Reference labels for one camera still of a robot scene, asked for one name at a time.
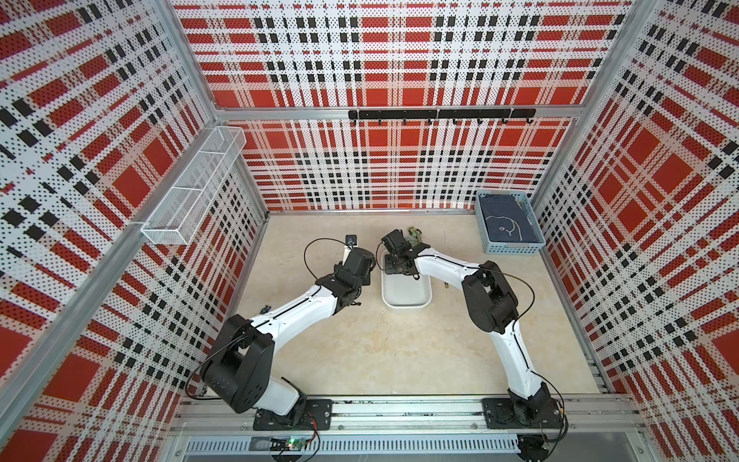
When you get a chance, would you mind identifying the white plastic storage tray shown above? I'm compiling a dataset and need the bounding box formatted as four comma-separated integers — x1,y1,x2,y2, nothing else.
381,252,433,311

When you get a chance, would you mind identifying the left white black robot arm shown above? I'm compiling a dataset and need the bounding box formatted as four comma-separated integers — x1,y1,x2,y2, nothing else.
197,248,375,421

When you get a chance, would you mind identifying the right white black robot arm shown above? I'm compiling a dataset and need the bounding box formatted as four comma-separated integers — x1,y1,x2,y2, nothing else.
381,229,567,429

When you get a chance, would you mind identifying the dark blue cloth in basket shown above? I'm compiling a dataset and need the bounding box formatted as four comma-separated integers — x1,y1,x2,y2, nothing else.
478,194,538,244

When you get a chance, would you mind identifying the light blue plastic basket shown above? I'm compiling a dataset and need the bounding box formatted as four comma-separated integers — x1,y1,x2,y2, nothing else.
475,190,546,255

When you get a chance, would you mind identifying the green circuit board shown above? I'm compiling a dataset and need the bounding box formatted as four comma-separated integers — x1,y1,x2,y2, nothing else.
269,437,310,452

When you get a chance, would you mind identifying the green keychain with gold ring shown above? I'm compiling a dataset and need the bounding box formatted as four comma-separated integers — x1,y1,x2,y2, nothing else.
407,226,423,244

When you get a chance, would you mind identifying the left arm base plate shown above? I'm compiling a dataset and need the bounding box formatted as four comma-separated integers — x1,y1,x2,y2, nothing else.
252,398,333,431

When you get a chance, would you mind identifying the black hook rail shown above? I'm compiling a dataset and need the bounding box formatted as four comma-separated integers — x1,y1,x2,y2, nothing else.
348,108,537,122

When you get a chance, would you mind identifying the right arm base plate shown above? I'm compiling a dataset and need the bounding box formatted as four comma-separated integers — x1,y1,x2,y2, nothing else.
481,398,564,430

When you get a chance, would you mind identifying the white wire mesh shelf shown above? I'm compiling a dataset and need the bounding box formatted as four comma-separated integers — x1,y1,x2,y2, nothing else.
142,126,246,246

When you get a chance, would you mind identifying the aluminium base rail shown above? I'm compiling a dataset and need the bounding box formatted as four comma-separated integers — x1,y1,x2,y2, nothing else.
163,395,659,461

